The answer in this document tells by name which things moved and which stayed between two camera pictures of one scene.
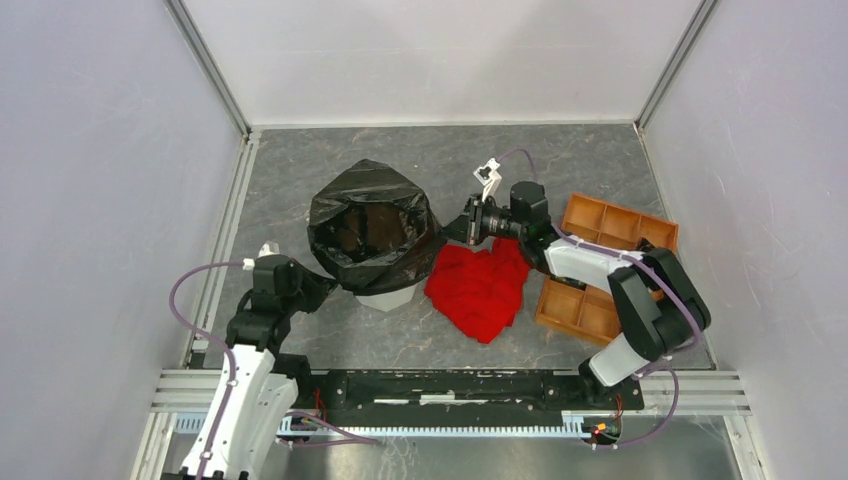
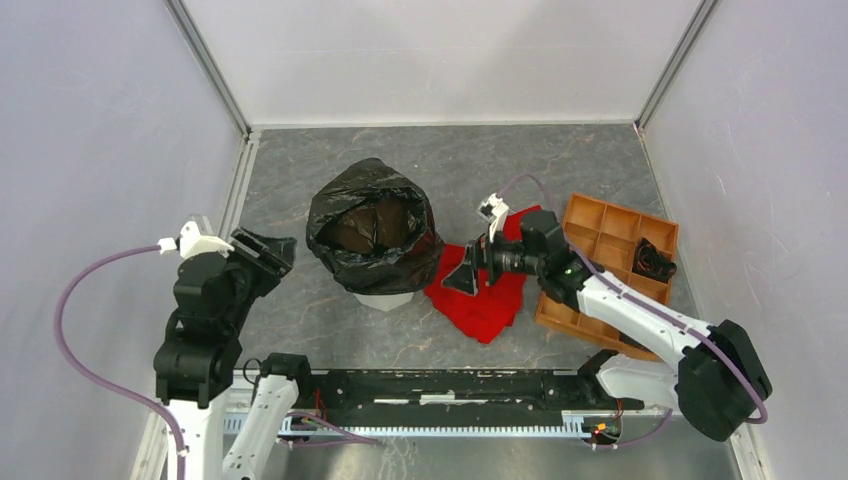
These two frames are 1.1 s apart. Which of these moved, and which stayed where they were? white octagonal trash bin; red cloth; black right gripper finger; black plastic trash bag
Moved: black right gripper finger
Stayed: white octagonal trash bin; red cloth; black plastic trash bag
